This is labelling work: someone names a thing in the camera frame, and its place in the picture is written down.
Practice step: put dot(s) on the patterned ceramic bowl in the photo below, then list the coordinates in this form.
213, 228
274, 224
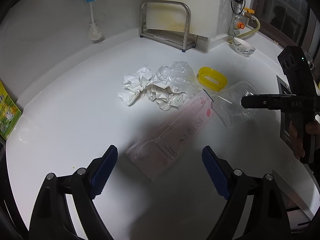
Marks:
242, 47

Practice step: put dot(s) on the black kitchen sink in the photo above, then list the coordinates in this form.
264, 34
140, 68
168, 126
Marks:
287, 107

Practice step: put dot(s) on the white paper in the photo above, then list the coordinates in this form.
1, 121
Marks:
164, 90
134, 84

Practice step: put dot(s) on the person's right hand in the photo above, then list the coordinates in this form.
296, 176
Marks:
297, 135

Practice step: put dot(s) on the steel cutting board rack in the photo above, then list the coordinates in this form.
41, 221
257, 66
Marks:
168, 22

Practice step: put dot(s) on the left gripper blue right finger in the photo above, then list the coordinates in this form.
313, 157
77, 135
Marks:
214, 167

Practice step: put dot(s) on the green yellow detergent pouch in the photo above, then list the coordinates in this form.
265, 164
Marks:
9, 113

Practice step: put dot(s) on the yellow plastic lid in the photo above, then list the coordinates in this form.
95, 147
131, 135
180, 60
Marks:
211, 79

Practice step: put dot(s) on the dark framed window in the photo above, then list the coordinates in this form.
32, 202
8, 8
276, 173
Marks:
289, 23

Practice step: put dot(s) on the clear plastic bag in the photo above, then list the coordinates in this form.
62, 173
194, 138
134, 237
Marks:
180, 78

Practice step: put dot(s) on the blue handled bottle brush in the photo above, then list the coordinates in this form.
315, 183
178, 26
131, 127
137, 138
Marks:
94, 31

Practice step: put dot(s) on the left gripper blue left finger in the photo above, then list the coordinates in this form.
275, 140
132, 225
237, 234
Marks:
101, 169

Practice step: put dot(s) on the gas valve with pipe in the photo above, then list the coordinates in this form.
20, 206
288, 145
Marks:
240, 10

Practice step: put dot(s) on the clear plastic cup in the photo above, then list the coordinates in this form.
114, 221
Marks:
227, 103

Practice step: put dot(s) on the pink toothbrush package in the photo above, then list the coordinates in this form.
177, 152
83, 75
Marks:
164, 145

